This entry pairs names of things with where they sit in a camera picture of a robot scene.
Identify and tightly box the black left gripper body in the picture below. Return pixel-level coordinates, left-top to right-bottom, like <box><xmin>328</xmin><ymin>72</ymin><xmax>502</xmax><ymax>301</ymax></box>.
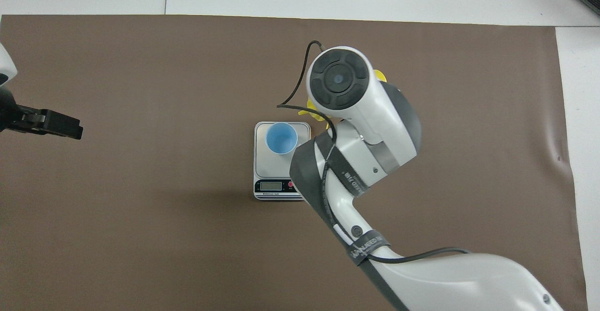
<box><xmin>0</xmin><ymin>86</ymin><xmax>29</xmax><ymax>133</ymax></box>

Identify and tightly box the light blue plastic cup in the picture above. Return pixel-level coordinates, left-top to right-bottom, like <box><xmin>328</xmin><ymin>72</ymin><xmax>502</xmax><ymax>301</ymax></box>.
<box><xmin>265</xmin><ymin>122</ymin><xmax>299</xmax><ymax>155</ymax></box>

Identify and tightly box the yellow squeeze bottle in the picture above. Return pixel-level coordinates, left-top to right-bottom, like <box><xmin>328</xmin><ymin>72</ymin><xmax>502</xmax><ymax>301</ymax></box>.
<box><xmin>299</xmin><ymin>69</ymin><xmax>388</xmax><ymax>123</ymax></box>

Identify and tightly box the silver digital kitchen scale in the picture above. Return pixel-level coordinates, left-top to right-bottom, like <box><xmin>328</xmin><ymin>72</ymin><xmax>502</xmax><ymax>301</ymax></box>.
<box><xmin>254</xmin><ymin>121</ymin><xmax>311</xmax><ymax>201</ymax></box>

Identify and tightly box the brown paper table mat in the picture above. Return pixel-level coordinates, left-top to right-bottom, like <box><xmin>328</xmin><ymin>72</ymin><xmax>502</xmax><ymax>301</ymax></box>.
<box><xmin>0</xmin><ymin>15</ymin><xmax>589</xmax><ymax>311</ymax></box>

